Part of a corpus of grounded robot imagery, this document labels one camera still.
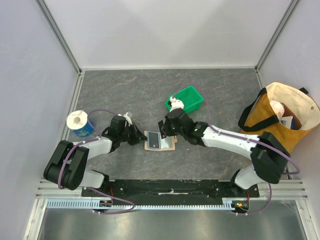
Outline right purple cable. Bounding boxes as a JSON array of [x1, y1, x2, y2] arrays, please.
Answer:
[[172, 83, 300, 217]]

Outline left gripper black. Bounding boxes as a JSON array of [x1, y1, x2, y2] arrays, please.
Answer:
[[118, 122, 149, 146]]

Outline beige leather card holder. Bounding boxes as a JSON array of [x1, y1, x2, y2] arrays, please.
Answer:
[[144, 131, 178, 152]]

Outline green plastic bin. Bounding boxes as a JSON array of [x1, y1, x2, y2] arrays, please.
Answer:
[[164, 85, 204, 114]]

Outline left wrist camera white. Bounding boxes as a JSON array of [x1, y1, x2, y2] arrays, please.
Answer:
[[118, 111, 133, 126]]

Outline mustard canvas tote bag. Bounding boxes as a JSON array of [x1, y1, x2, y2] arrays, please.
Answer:
[[238, 82, 320, 153]]

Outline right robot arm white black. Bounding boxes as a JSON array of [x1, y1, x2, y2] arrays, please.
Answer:
[[158, 108, 290, 197]]

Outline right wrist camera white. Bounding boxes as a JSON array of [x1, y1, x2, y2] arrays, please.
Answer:
[[168, 96, 185, 112]]

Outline slotted cable duct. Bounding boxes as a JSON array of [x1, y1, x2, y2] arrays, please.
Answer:
[[46, 198, 237, 211]]

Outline items inside tote bag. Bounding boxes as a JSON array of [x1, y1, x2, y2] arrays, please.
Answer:
[[269, 100, 302, 130]]

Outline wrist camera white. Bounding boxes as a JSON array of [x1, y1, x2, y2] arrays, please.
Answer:
[[168, 96, 185, 112], [118, 111, 133, 126]]

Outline toilet paper roll blue wrapper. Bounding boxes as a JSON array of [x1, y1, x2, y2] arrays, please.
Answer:
[[66, 110, 94, 138]]

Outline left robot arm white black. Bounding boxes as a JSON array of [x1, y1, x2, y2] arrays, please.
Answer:
[[43, 115, 147, 190]]

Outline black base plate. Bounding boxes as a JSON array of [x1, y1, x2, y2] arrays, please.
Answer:
[[81, 178, 261, 203]]

